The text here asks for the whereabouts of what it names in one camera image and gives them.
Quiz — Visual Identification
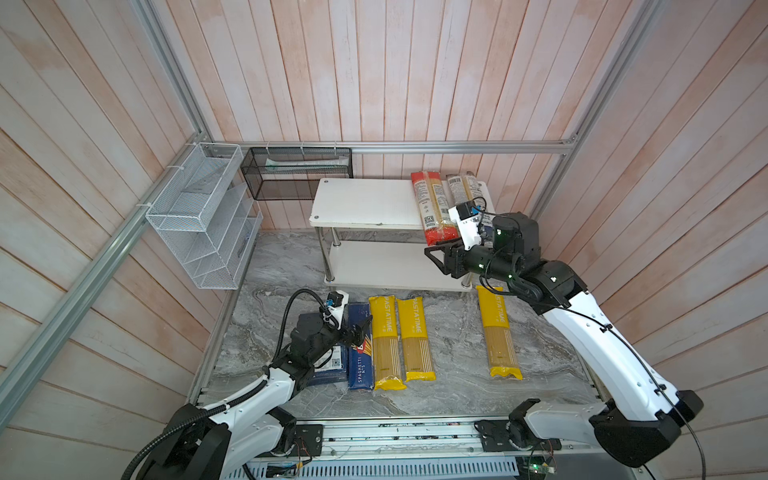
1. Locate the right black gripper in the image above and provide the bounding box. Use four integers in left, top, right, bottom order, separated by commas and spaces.
424, 236, 515, 288

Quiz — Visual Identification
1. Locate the red spaghetti pack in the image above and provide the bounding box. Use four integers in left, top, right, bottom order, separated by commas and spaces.
411, 171, 459, 246

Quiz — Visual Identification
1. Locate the yellow Pastatime spaghetti pack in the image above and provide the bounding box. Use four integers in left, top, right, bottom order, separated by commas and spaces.
369, 296, 406, 391
397, 297, 436, 382

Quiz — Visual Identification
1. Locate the blue white-label spaghetti pack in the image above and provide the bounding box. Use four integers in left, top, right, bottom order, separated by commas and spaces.
447, 173, 492, 228

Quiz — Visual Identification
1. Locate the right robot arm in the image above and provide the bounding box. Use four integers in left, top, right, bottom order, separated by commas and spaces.
424, 202, 704, 468

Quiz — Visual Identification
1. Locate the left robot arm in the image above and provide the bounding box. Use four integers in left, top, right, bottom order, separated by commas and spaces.
122, 313, 373, 479

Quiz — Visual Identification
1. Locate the dark blue pasta bag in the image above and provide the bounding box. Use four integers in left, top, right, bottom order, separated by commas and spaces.
309, 345, 348, 386

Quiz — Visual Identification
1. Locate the white two-tier shelf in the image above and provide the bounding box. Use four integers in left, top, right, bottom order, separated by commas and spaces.
309, 178, 473, 292

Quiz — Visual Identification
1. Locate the blue Barilla spaghetti box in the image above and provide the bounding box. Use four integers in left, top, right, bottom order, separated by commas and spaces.
348, 303, 374, 390

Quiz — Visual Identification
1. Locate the black mesh basket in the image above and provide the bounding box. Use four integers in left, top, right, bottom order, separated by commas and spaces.
240, 146, 354, 201

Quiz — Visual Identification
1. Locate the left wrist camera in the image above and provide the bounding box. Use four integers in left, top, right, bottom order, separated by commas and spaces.
324, 290, 349, 330

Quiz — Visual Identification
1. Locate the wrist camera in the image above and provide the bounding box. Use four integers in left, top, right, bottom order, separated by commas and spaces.
448, 200, 488, 251
324, 290, 349, 330

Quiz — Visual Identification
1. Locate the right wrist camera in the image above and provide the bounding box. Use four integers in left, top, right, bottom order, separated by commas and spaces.
448, 200, 488, 251

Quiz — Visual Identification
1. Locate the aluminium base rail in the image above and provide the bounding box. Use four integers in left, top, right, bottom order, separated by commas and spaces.
149, 413, 652, 480

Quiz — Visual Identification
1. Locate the white wire mesh rack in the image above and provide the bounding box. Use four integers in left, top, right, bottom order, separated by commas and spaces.
146, 143, 263, 290

